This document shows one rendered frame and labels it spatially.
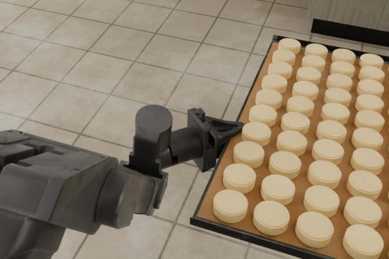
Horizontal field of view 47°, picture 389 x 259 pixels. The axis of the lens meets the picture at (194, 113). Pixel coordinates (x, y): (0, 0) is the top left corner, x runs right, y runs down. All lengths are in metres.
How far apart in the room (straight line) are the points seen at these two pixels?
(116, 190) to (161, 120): 0.37
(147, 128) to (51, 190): 0.43
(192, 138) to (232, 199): 0.14
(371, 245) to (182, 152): 0.31
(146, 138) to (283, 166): 0.22
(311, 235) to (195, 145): 0.24
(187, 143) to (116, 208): 0.44
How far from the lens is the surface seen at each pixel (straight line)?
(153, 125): 0.67
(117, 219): 0.32
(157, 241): 1.78
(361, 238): 0.66
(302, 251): 0.63
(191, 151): 0.75
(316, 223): 0.65
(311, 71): 0.97
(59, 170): 0.26
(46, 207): 0.24
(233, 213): 0.64
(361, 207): 0.70
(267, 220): 0.64
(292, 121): 0.81
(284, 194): 0.68
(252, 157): 0.72
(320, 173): 0.72
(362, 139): 0.82
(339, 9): 2.72
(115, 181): 0.32
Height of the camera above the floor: 1.53
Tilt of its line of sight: 44 degrees down
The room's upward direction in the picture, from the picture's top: straight up
